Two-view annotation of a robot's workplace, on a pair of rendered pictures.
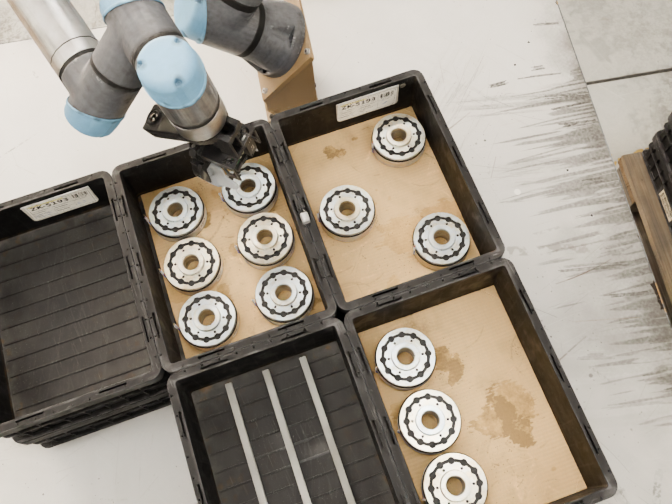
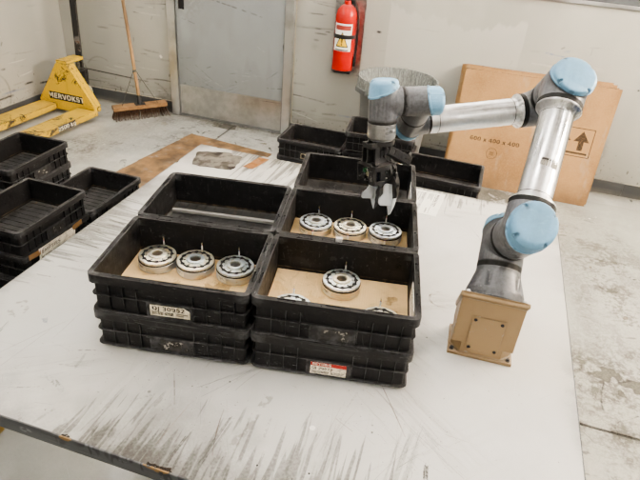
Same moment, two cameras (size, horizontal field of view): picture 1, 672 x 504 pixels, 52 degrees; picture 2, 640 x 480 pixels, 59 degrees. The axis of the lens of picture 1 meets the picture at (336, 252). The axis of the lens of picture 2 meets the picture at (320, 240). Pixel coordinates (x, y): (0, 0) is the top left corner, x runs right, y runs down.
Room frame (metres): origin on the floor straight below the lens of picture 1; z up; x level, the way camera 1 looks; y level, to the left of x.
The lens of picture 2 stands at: (0.84, -1.23, 1.74)
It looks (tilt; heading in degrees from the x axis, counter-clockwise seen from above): 31 degrees down; 108
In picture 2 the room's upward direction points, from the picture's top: 5 degrees clockwise
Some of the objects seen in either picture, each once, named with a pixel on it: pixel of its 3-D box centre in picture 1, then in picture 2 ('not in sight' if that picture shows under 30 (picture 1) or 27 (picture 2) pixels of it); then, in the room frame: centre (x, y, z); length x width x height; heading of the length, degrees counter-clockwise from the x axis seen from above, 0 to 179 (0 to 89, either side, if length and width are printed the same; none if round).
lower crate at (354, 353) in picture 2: not in sight; (334, 325); (0.54, -0.10, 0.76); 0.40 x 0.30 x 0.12; 13
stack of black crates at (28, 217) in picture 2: not in sight; (32, 250); (-0.90, 0.26, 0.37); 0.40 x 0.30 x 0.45; 93
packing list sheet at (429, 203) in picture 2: not in sight; (403, 196); (0.51, 0.86, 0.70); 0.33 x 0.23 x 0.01; 3
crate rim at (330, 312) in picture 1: (220, 239); (350, 219); (0.47, 0.20, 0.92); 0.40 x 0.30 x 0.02; 13
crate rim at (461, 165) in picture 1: (382, 184); (340, 276); (0.54, -0.10, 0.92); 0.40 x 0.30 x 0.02; 13
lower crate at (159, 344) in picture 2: not in sight; (190, 304); (0.15, -0.19, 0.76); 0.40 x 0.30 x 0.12; 13
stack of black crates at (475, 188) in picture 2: not in sight; (435, 208); (0.59, 1.50, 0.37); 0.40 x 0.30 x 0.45; 3
